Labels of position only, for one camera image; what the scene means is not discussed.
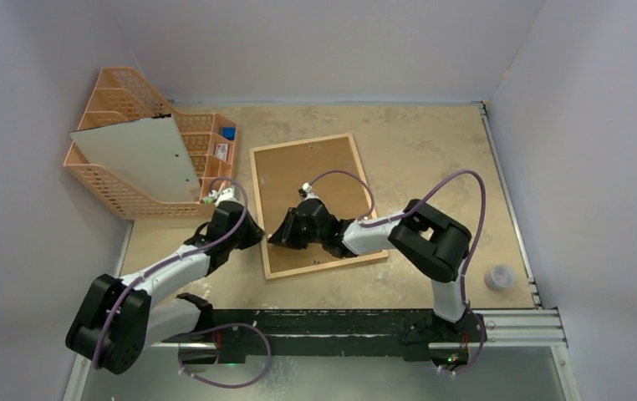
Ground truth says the wooden picture frame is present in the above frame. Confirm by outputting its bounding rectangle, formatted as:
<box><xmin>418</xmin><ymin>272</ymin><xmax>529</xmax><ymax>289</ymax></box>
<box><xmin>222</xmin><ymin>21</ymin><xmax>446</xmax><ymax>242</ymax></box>
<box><xmin>249</xmin><ymin>133</ymin><xmax>390</xmax><ymax>281</ymax></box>

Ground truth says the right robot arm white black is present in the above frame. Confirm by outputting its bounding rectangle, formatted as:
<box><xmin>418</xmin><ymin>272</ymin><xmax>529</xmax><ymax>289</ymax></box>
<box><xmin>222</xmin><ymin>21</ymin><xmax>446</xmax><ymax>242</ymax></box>
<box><xmin>268</xmin><ymin>198</ymin><xmax>471</xmax><ymax>340</ymax></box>

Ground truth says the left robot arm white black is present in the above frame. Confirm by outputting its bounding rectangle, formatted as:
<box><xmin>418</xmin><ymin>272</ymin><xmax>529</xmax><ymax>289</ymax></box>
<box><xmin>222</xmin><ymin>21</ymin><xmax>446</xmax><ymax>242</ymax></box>
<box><xmin>64</xmin><ymin>200</ymin><xmax>264</xmax><ymax>374</ymax></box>

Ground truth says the red white small box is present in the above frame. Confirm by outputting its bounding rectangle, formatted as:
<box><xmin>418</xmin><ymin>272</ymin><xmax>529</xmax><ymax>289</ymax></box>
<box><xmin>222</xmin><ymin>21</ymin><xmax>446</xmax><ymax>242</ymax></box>
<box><xmin>213</xmin><ymin>143</ymin><xmax>230</xmax><ymax>162</ymax></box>

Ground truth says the blue small item in organizer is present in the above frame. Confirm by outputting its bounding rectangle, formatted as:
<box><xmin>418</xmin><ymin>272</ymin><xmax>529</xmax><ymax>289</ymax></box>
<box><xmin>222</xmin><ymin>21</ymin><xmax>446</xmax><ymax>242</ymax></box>
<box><xmin>221</xmin><ymin>126</ymin><xmax>237</xmax><ymax>140</ymax></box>

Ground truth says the white board in organizer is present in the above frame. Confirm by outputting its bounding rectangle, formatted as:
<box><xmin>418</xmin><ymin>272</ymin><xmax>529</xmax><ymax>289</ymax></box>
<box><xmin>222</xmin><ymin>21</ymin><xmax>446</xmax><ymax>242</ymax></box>
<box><xmin>69</xmin><ymin>114</ymin><xmax>201</xmax><ymax>203</ymax></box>

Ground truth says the orange plastic file organizer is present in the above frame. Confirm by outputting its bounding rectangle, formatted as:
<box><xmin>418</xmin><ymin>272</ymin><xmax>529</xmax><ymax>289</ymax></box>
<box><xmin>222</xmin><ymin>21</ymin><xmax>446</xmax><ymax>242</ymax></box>
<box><xmin>64</xmin><ymin>67</ymin><xmax>239</xmax><ymax>220</ymax></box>

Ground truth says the small clear plastic cup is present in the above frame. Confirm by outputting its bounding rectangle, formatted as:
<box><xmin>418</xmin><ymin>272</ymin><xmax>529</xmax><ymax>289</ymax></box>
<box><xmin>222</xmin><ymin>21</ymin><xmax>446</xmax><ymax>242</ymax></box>
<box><xmin>483</xmin><ymin>264</ymin><xmax>517</xmax><ymax>292</ymax></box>

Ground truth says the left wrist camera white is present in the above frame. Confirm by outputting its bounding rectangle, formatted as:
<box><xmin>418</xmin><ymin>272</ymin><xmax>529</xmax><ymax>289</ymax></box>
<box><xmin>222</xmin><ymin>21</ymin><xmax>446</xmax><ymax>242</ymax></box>
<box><xmin>206</xmin><ymin>186</ymin><xmax>239</xmax><ymax>204</ymax></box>

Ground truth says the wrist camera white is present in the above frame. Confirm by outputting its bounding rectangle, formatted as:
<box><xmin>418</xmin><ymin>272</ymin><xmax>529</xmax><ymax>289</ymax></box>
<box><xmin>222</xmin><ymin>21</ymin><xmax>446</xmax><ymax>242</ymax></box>
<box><xmin>206</xmin><ymin>186</ymin><xmax>239</xmax><ymax>204</ymax></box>
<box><xmin>298</xmin><ymin>183</ymin><xmax>318</xmax><ymax>200</ymax></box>

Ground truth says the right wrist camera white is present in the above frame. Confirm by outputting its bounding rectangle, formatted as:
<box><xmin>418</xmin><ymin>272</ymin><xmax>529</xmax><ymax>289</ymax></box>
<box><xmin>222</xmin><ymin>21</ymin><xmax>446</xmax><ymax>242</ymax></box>
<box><xmin>298</xmin><ymin>183</ymin><xmax>318</xmax><ymax>200</ymax></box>

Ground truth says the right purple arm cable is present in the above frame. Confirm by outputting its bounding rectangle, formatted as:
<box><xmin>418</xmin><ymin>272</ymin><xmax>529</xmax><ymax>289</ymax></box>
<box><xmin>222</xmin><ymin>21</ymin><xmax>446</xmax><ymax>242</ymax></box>
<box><xmin>304</xmin><ymin>169</ymin><xmax>488</xmax><ymax>344</ymax></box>

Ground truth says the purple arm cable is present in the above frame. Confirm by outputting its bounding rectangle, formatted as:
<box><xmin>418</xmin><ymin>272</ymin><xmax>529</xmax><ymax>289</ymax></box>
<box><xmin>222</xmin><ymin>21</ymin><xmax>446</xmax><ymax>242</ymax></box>
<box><xmin>92</xmin><ymin>177</ymin><xmax>249</xmax><ymax>371</ymax></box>
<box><xmin>304</xmin><ymin>169</ymin><xmax>488</xmax><ymax>344</ymax></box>

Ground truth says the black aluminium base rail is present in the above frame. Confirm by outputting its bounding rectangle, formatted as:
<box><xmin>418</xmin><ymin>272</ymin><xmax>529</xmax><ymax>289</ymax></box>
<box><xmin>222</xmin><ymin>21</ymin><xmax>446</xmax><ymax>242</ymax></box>
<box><xmin>77</xmin><ymin>307</ymin><xmax>568</xmax><ymax>363</ymax></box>

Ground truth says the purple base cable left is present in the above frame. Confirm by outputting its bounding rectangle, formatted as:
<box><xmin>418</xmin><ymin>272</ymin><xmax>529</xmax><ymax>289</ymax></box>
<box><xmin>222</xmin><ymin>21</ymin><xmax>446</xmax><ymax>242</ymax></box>
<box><xmin>177</xmin><ymin>322</ymin><xmax>273</xmax><ymax>389</ymax></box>

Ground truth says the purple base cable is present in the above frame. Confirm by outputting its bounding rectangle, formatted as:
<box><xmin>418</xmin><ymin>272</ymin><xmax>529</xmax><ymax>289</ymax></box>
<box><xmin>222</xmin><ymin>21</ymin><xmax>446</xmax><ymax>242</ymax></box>
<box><xmin>177</xmin><ymin>322</ymin><xmax>273</xmax><ymax>389</ymax></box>
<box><xmin>435</xmin><ymin>326</ymin><xmax>488</xmax><ymax>378</ymax></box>

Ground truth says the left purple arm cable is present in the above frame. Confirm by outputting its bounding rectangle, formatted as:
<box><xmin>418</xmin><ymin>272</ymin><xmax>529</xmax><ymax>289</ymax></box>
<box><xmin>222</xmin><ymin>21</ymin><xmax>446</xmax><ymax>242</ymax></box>
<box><xmin>92</xmin><ymin>177</ymin><xmax>249</xmax><ymax>371</ymax></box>

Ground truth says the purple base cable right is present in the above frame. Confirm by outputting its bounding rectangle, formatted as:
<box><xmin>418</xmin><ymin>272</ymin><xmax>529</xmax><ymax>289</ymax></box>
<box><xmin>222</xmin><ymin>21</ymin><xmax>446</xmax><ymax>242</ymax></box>
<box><xmin>435</xmin><ymin>326</ymin><xmax>488</xmax><ymax>378</ymax></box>

